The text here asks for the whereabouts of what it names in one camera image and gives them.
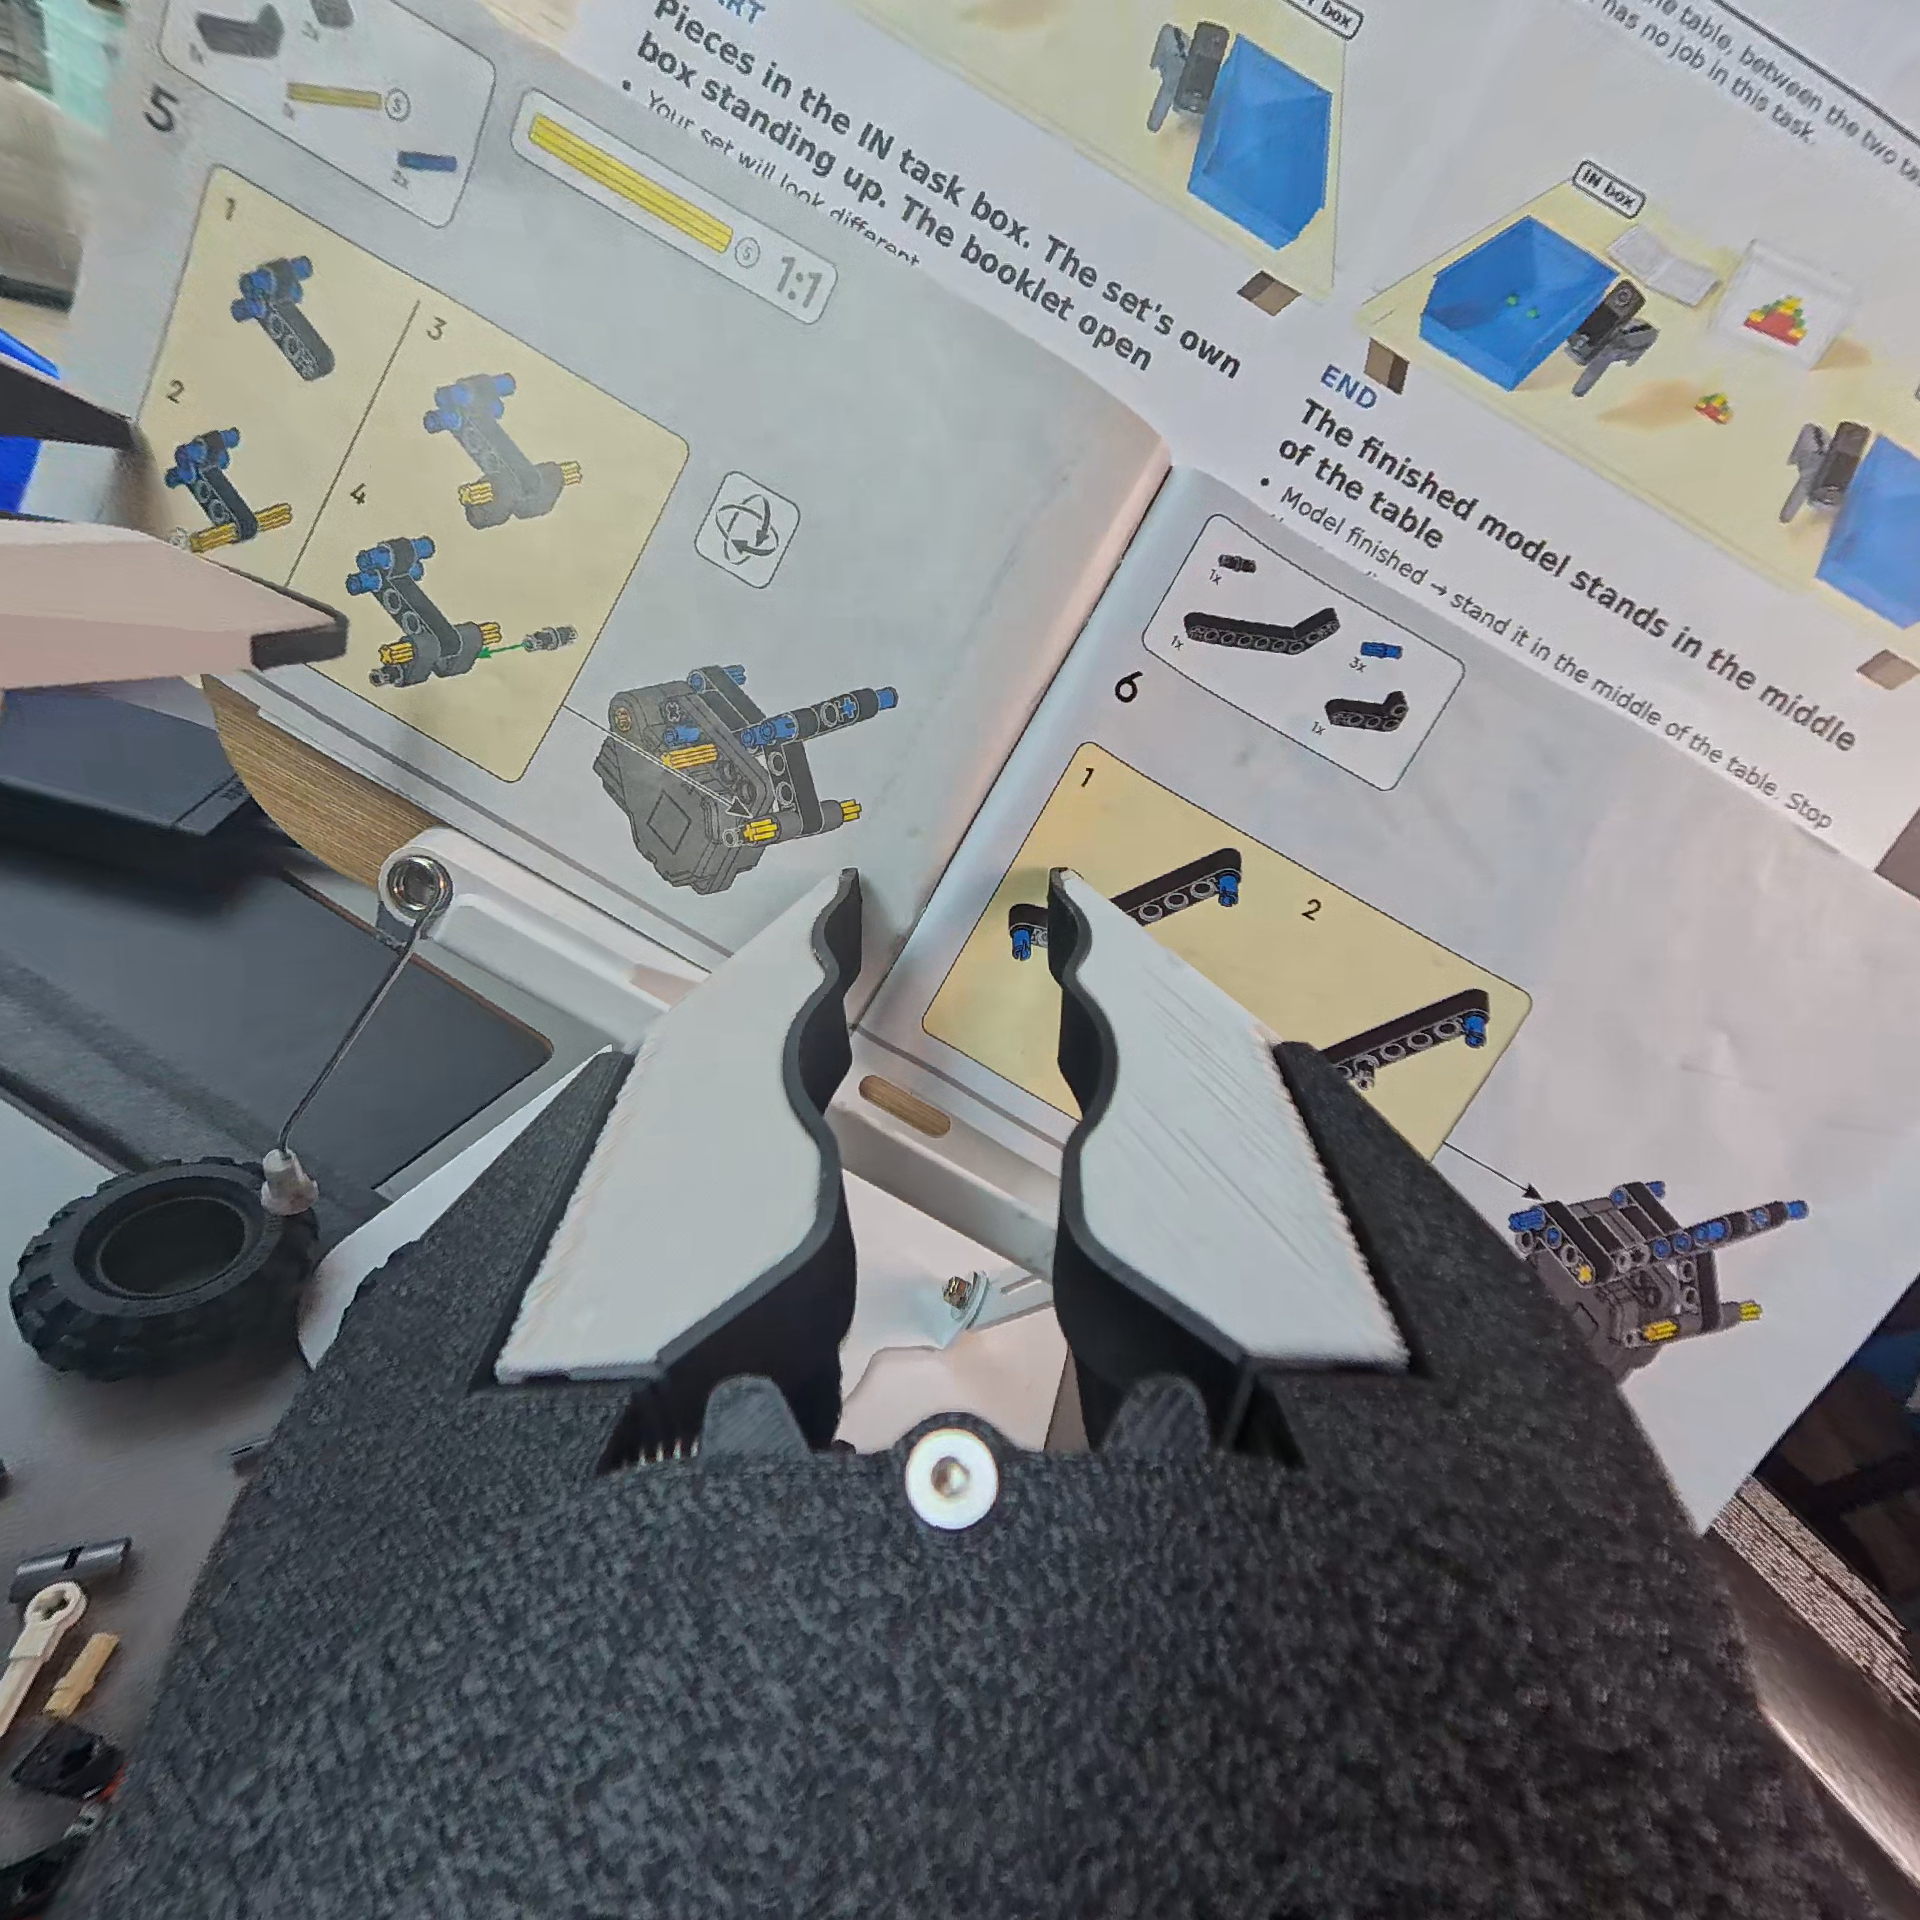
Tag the printed task instruction sheet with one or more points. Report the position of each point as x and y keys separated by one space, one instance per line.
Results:
x=1502 y=226

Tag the toy instruction booklet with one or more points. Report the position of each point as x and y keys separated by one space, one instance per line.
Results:
x=974 y=599

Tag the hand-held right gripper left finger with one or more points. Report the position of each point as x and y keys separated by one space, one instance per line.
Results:
x=676 y=1184

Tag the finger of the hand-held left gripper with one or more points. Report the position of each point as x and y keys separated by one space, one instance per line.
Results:
x=47 y=405
x=121 y=599

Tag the black toy tyre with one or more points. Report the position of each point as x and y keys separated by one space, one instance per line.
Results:
x=62 y=1303

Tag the white book stand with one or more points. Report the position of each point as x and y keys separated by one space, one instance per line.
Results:
x=510 y=914

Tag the pile of red white pieces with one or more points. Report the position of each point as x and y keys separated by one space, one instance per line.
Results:
x=68 y=1568

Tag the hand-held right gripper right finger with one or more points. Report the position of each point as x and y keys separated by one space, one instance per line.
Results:
x=1229 y=1184

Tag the wooden display board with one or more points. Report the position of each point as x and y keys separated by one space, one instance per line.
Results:
x=316 y=809

